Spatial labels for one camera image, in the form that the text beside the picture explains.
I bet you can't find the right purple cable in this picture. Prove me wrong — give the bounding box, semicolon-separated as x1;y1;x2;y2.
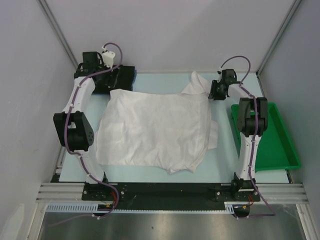
219;55;276;217

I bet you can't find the green plastic tray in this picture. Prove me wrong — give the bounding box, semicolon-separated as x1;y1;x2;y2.
230;102;302;172

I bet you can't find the light blue cable duct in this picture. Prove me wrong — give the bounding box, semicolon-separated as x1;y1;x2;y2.
46;202;234;214

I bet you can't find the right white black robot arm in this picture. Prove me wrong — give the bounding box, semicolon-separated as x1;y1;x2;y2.
208;69;268;202

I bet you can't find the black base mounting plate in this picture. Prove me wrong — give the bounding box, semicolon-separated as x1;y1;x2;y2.
81;182;260;211

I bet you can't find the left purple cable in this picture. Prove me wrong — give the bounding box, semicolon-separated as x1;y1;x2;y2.
63;42;123;221

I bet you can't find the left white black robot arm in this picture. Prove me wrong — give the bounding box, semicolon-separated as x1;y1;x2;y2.
53;48;120;200

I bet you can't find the aluminium frame post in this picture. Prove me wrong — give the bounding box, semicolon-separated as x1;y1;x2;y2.
36;0;79;69
256;0;303;75

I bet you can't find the left aluminium frame post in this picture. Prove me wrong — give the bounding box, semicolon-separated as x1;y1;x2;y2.
36;0;79;69

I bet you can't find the right aluminium frame post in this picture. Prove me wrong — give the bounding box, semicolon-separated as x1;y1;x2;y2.
256;0;303;75

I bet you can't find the purple cable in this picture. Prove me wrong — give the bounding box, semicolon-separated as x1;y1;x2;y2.
219;55;276;217
63;42;123;221

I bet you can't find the aluminium front rail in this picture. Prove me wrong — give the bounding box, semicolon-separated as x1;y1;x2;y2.
35;183;309;204

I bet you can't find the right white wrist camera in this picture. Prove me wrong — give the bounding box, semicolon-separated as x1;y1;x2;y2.
217;67;223;82

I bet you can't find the white long sleeve shirt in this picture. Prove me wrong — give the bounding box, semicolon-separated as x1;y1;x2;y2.
95;72;219;174

